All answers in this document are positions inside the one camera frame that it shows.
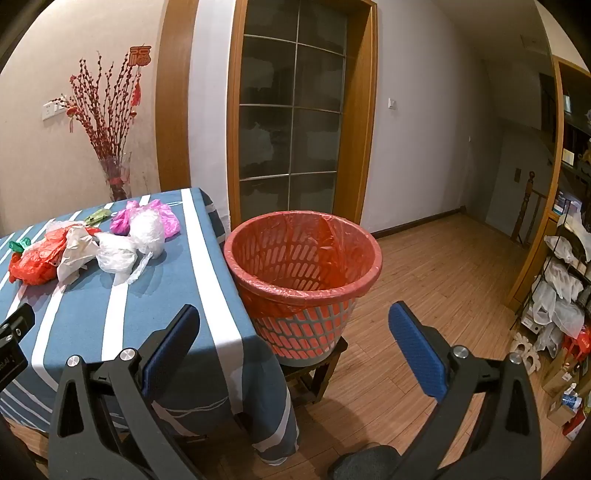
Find black metal storage rack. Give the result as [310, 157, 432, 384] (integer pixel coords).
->
[530, 198, 591, 354]

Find grey plastic lattice wastebasket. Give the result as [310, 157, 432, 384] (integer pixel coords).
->
[224, 211, 384, 368]

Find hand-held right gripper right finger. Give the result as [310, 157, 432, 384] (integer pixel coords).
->
[389, 301, 542, 480]

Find wooden wall trim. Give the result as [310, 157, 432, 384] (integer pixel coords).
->
[155, 0, 199, 193]

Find wooden shelf unit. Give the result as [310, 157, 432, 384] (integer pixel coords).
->
[505, 55, 591, 311]

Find cardboard box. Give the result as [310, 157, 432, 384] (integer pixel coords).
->
[542, 350, 583, 398]

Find white carved wooden ornament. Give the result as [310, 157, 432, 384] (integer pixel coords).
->
[512, 334, 542, 376]

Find clear plastic bag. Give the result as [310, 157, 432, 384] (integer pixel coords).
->
[129, 211, 166, 257]

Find ceiling air vent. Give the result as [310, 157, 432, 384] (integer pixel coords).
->
[519, 32, 553, 51]

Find dark cloth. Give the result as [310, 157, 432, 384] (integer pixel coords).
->
[327, 442, 403, 480]

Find red berry branches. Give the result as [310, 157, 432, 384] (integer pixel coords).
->
[51, 52, 142, 162]

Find magenta plastic bag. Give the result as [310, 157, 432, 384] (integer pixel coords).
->
[111, 199, 181, 239]

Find red plastic bag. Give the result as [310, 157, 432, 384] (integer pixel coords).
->
[9, 228, 70, 284]

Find grey interior door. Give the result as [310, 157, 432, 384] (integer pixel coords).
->
[488, 126, 528, 232]

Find wooden door frame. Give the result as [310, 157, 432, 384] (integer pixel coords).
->
[226, 0, 379, 238]

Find glass vase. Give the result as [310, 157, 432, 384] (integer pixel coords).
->
[99, 156, 133, 202]

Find red plastic stool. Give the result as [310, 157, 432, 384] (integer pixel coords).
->
[563, 325, 591, 359]

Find spray bottle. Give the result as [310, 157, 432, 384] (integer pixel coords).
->
[560, 382, 584, 412]

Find blue white striped tablecloth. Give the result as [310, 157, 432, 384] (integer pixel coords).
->
[0, 187, 301, 464]

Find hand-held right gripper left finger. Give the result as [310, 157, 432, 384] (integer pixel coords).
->
[46, 304, 204, 480]

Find translucent white plastic bag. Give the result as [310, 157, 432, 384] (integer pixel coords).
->
[95, 233, 153, 285]

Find dark wooden stool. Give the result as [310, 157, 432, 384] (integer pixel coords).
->
[281, 336, 350, 408]

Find wooden stair newel post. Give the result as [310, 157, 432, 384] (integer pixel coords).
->
[510, 170, 537, 243]

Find frosted glass panel door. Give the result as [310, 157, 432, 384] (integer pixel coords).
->
[239, 0, 348, 223]

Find hanging white plastic bag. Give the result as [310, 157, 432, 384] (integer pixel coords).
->
[532, 282, 586, 339]
[545, 234, 576, 260]
[545, 260, 583, 302]

